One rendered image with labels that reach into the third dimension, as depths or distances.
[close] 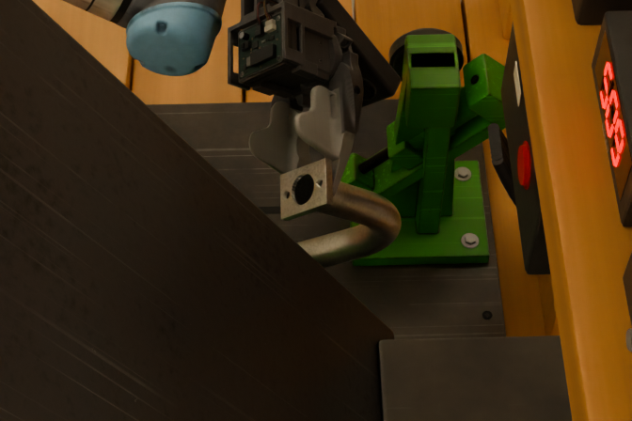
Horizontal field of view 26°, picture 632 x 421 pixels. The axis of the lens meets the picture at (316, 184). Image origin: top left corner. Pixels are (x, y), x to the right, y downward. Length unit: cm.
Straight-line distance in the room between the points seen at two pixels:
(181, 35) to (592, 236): 50
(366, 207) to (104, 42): 64
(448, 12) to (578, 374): 108
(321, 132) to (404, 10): 66
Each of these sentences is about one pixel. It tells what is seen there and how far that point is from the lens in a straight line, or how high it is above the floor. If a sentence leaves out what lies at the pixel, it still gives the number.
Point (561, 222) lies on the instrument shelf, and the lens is 78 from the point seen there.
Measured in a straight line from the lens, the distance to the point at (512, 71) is 102.
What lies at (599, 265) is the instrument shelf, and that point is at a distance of 77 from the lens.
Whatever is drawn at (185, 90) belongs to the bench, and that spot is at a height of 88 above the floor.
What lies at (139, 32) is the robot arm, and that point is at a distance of 118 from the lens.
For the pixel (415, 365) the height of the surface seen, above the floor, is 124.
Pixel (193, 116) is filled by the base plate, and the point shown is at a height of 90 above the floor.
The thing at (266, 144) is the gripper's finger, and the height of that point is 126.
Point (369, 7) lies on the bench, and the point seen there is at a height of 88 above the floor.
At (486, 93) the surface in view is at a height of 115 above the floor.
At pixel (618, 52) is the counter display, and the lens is 80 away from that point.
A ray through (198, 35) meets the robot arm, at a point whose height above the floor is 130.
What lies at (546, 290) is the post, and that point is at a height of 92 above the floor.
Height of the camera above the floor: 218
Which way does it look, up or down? 55 degrees down
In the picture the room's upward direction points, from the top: straight up
